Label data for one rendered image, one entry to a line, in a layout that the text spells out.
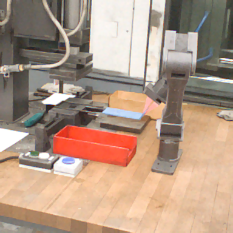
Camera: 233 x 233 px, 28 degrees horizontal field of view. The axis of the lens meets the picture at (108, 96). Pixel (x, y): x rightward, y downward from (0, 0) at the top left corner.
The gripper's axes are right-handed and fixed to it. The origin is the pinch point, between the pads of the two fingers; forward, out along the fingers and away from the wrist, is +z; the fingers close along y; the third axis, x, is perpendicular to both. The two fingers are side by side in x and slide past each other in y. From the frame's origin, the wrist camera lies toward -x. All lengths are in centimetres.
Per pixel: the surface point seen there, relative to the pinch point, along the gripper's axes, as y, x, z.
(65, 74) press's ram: 29.1, 8.9, 3.7
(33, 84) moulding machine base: 57, -65, 50
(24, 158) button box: 19.2, 37.1, 21.5
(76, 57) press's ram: 30.7, 2.5, -1.6
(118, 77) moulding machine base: 22, -61, 16
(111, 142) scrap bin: 2.5, 12.4, 11.2
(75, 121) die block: 17.2, 6.8, 16.3
